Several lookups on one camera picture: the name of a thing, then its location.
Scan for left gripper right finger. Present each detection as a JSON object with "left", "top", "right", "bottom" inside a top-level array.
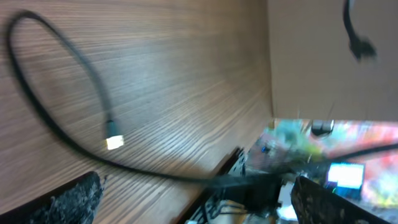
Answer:
[{"left": 291, "top": 176, "right": 389, "bottom": 224}]

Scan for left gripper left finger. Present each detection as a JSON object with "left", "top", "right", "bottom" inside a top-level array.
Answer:
[{"left": 1, "top": 171, "right": 103, "bottom": 224}]

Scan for black cable gold plugs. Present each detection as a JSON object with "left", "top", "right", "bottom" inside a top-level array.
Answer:
[{"left": 4, "top": 10, "right": 293, "bottom": 188}]

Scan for colourful painted cloth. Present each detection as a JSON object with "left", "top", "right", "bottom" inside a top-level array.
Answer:
[{"left": 247, "top": 119, "right": 397, "bottom": 210}]

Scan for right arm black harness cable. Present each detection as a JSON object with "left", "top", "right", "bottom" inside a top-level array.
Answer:
[{"left": 343, "top": 0, "right": 377, "bottom": 62}]

